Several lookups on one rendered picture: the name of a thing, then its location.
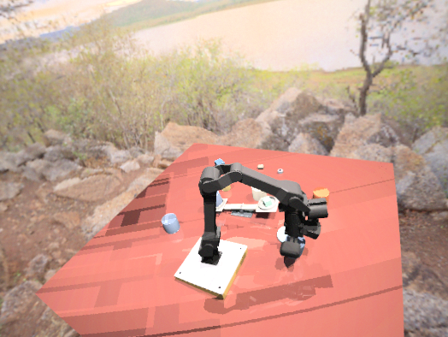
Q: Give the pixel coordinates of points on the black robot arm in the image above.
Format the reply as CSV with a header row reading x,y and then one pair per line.
x,y
292,201

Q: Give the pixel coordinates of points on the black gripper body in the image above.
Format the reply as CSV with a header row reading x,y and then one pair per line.
x,y
291,249

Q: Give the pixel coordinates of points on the orange-brown cylinder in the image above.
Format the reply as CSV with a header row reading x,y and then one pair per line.
x,y
321,192

